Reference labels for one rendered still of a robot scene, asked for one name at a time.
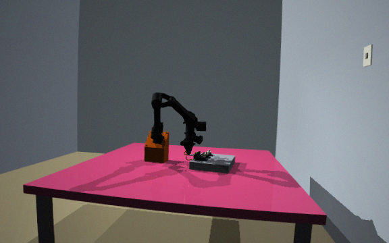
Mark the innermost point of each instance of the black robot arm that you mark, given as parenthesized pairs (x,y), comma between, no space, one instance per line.
(189,117)

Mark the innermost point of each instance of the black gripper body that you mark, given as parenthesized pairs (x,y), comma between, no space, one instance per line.
(187,140)

